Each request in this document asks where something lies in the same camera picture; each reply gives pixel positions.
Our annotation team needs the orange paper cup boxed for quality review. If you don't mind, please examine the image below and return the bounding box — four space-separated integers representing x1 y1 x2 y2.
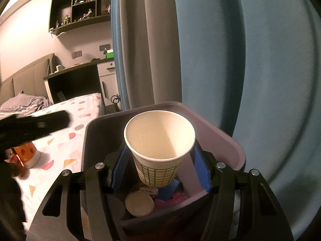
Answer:
14 142 41 169

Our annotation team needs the pink plastic bag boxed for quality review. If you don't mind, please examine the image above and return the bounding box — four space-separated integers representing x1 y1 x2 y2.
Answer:
153 191 189 211

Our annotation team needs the blue foam fruit net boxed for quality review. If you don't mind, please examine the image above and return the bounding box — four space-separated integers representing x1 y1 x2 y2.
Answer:
154 179 180 202

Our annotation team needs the white grid paper cup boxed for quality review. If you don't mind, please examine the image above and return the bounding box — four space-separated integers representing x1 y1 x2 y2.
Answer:
124 110 196 188

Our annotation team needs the purple plastic trash bin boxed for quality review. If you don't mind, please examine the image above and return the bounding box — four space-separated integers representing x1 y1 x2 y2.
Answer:
82 102 245 240

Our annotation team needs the grey striped duvet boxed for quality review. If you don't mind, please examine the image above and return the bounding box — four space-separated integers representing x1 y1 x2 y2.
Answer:
1 92 52 119

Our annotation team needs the grey upholstered headboard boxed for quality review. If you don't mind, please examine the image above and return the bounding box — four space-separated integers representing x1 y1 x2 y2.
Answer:
1 53 56 104

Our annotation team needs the dark wooden desk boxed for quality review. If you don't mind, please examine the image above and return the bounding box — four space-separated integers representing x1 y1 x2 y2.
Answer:
44 58 114 106

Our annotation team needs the white drawer cabinet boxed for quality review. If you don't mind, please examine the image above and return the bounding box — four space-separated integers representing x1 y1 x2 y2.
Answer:
97 61 119 106

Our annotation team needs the green box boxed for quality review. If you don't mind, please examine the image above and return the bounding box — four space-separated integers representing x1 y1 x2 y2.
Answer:
104 49 114 59

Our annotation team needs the blue and grey curtain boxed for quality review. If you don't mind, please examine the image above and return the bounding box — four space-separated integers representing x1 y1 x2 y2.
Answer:
111 0 320 240

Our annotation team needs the dark wall shelf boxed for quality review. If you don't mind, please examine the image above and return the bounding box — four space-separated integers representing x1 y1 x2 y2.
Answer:
48 0 111 36

